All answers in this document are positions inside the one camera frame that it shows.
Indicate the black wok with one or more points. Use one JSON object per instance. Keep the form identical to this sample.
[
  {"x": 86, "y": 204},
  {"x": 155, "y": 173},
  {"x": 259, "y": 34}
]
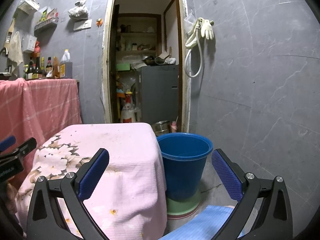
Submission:
[{"x": 152, "y": 60}]

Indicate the blue plastic bucket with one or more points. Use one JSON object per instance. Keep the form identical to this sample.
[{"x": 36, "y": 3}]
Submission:
[{"x": 185, "y": 170}]

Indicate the green box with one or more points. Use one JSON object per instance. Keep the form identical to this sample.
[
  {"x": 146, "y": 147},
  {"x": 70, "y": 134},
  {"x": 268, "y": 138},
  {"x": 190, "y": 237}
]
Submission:
[{"x": 123, "y": 67}]

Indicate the red plastic bag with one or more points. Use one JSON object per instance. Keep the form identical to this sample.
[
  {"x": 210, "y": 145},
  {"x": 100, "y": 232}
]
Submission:
[{"x": 36, "y": 48}]

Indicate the red cap sauce bottle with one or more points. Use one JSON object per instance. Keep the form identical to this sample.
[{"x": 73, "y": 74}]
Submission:
[{"x": 49, "y": 67}]

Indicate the yellow cap sauce bottle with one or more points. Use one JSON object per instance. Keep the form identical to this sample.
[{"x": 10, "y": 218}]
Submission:
[{"x": 43, "y": 67}]

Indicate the white plastic wall basket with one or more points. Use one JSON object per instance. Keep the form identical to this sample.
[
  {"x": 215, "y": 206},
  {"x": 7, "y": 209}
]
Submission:
[{"x": 28, "y": 3}]

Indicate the white red sack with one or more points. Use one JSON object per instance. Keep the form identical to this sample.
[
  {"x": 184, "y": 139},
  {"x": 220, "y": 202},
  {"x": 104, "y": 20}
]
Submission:
[{"x": 128, "y": 110}]

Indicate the dark faucet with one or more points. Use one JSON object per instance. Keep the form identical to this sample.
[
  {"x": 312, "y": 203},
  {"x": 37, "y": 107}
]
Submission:
[{"x": 3, "y": 51}]

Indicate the pink checked cloth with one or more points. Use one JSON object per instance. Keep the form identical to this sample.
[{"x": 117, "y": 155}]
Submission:
[{"x": 45, "y": 100}]

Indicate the metal wall spice rack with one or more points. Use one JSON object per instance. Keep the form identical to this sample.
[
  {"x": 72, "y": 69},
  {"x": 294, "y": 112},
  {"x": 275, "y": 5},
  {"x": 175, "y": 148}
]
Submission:
[{"x": 47, "y": 26}]

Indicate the steel pot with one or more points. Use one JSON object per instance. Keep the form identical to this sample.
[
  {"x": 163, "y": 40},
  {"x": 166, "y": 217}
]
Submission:
[{"x": 161, "y": 128}]

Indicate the wooden grater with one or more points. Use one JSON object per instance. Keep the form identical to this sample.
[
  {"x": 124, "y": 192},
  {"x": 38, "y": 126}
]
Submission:
[{"x": 10, "y": 30}]

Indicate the cream rubber gloves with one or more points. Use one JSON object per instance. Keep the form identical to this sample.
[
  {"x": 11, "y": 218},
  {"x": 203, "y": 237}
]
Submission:
[{"x": 206, "y": 28}]

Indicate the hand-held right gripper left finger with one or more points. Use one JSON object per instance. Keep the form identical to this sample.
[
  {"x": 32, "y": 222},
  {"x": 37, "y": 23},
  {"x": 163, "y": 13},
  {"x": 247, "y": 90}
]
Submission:
[{"x": 93, "y": 173}]

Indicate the hanging filled plastic bag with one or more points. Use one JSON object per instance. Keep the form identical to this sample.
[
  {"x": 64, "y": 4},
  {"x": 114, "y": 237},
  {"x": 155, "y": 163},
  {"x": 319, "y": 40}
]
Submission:
[{"x": 78, "y": 8}]

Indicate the light blue cloth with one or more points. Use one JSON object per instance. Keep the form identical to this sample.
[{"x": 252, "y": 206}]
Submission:
[{"x": 200, "y": 225}]

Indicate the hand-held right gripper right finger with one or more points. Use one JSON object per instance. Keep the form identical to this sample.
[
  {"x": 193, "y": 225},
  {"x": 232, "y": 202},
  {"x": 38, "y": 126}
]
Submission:
[{"x": 226, "y": 177}]

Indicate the pink bottle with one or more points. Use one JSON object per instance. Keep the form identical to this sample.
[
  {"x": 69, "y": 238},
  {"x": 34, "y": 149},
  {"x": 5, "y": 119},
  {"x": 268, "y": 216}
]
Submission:
[{"x": 173, "y": 126}]

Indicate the person's left hand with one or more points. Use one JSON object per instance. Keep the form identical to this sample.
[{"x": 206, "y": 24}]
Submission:
[{"x": 11, "y": 195}]

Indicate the red seasoning packet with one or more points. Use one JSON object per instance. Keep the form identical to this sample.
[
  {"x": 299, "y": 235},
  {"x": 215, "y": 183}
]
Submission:
[{"x": 53, "y": 13}]

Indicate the white wall switch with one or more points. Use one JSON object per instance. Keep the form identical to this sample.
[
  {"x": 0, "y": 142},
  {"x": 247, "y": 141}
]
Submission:
[{"x": 78, "y": 25}]

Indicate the wooden wall shelf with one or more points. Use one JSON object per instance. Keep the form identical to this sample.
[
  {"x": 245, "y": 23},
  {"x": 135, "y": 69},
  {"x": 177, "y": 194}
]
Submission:
[{"x": 140, "y": 33}]

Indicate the orange wall hook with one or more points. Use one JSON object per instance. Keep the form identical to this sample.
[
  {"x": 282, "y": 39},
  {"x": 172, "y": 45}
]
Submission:
[{"x": 100, "y": 22}]

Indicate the green seasoning packet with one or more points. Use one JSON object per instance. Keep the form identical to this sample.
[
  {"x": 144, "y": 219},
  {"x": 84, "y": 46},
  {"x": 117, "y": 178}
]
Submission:
[{"x": 44, "y": 15}]

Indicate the brown pouch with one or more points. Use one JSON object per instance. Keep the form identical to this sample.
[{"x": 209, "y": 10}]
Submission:
[{"x": 55, "y": 70}]

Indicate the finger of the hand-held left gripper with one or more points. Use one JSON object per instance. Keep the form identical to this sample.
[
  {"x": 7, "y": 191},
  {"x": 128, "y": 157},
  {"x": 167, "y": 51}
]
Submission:
[
  {"x": 7, "y": 143},
  {"x": 25, "y": 147}
]

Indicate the pink floral cloth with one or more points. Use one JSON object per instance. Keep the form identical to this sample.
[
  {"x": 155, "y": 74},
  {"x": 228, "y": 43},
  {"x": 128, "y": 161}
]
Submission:
[{"x": 125, "y": 167}]

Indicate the beige hanging cloth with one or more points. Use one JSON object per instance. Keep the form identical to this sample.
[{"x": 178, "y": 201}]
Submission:
[{"x": 15, "y": 48}]

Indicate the white wall socket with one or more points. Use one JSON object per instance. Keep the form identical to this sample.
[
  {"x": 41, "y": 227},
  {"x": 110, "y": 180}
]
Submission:
[{"x": 87, "y": 24}]

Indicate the clear plastic bag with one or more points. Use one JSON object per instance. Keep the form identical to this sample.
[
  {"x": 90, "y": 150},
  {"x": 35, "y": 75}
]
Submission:
[{"x": 190, "y": 21}]

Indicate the large oil jug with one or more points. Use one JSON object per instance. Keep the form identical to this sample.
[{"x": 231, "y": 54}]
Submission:
[{"x": 65, "y": 66}]

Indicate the wooden door frame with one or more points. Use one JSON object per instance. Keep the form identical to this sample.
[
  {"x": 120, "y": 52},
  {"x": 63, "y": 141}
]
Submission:
[{"x": 107, "y": 55}]

